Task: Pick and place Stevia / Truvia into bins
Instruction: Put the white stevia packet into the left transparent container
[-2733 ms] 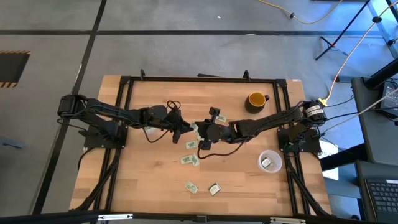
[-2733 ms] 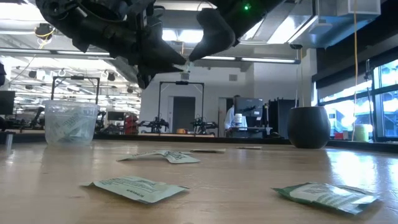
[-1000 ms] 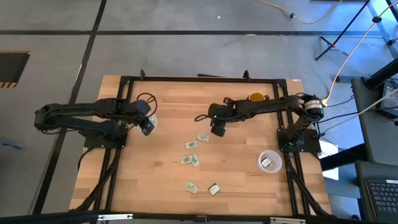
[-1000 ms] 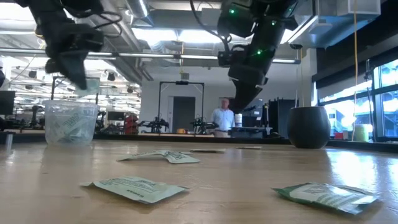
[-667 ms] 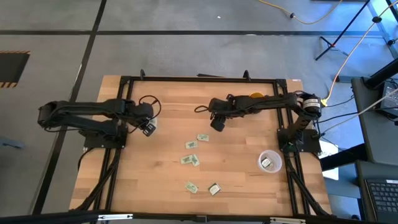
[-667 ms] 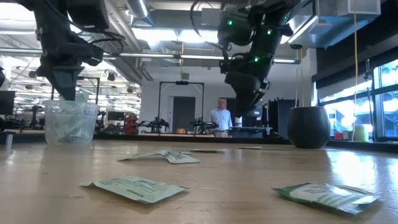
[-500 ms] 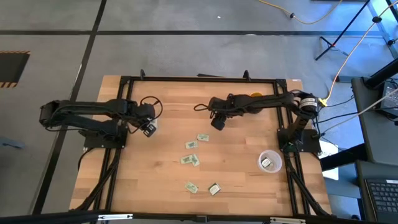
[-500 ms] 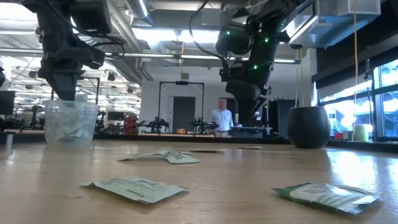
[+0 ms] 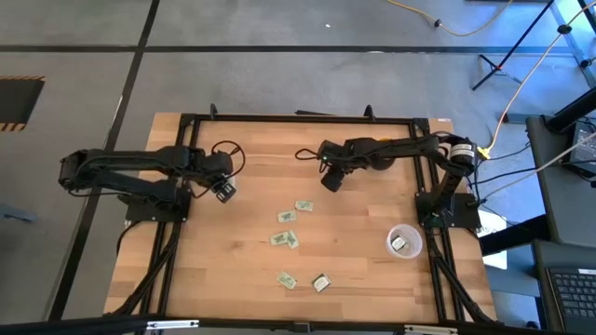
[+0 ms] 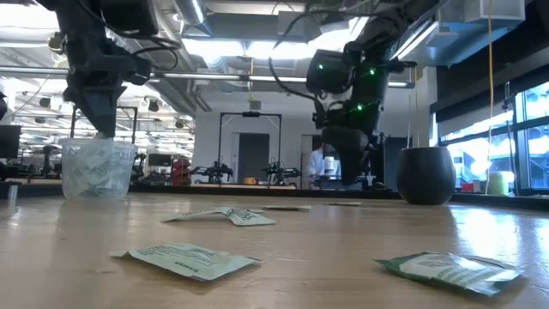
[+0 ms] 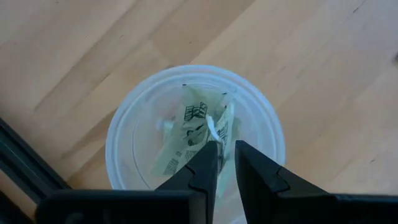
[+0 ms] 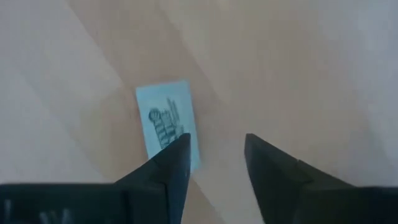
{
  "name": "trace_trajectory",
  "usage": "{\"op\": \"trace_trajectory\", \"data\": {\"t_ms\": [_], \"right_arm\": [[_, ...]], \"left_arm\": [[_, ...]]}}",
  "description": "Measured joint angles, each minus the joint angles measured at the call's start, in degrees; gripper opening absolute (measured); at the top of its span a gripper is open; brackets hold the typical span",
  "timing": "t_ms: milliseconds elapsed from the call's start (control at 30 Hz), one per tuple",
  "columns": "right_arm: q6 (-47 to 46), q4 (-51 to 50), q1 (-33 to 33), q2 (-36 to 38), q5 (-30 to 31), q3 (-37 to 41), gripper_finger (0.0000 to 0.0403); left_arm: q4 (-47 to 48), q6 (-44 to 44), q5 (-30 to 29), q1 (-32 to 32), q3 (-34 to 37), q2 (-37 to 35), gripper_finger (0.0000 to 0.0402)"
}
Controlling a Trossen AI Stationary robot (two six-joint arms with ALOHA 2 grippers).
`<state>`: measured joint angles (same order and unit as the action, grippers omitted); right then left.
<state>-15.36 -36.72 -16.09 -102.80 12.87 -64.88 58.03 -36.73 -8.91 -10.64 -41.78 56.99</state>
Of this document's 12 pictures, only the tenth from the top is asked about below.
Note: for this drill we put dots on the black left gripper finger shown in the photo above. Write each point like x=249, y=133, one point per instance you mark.
x=103, y=107

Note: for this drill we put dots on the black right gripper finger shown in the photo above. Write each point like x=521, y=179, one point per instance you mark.
x=351, y=154

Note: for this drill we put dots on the dark green edged sweetener packet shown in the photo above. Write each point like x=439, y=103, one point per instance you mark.
x=450, y=270

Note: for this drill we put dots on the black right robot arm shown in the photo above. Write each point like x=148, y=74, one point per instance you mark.
x=377, y=30

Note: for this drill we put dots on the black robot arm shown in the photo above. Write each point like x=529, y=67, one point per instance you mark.
x=281, y=171
x=214, y=169

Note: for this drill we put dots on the red storage bins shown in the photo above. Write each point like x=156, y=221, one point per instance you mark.
x=182, y=171

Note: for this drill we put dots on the white canister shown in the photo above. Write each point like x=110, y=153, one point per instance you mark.
x=329, y=166

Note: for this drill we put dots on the person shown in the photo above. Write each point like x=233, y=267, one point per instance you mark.
x=316, y=165

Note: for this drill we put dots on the tall black cabinet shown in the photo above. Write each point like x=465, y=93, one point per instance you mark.
x=390, y=167

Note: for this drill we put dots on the clear plastic cup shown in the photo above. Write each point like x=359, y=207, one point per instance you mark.
x=124, y=143

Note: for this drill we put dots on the black mug yellow inside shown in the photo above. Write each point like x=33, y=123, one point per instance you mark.
x=424, y=176

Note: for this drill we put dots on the wooden workbench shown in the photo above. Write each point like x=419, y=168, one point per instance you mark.
x=274, y=186

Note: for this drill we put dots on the black computer monitor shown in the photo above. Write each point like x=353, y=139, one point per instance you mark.
x=9, y=141

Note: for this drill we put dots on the small yellow object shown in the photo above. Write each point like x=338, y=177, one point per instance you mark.
x=250, y=181

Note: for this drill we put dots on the long LED light bar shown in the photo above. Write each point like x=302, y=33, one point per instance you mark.
x=257, y=79

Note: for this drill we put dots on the grey ceiling box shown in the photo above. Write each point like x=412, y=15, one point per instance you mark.
x=291, y=23

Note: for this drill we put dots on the small red box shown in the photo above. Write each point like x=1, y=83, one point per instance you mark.
x=467, y=187

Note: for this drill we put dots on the black tripod stand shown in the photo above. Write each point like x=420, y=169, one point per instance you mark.
x=508, y=129

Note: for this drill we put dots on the pale green cylinder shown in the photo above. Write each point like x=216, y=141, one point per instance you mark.
x=499, y=184

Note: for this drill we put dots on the black gantry frame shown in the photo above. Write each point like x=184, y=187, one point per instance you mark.
x=250, y=114
x=135, y=124

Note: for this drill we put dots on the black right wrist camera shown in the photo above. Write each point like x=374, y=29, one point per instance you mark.
x=321, y=113

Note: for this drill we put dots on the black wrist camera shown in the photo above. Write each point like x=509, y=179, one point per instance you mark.
x=139, y=70
x=321, y=113

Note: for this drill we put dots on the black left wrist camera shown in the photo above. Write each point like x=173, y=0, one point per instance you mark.
x=139, y=70

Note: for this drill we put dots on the grey wall vent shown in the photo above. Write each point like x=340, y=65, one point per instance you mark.
x=255, y=105

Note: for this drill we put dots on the small silver post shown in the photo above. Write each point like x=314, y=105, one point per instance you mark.
x=13, y=193

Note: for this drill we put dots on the large window black frame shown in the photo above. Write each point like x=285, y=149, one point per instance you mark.
x=532, y=150

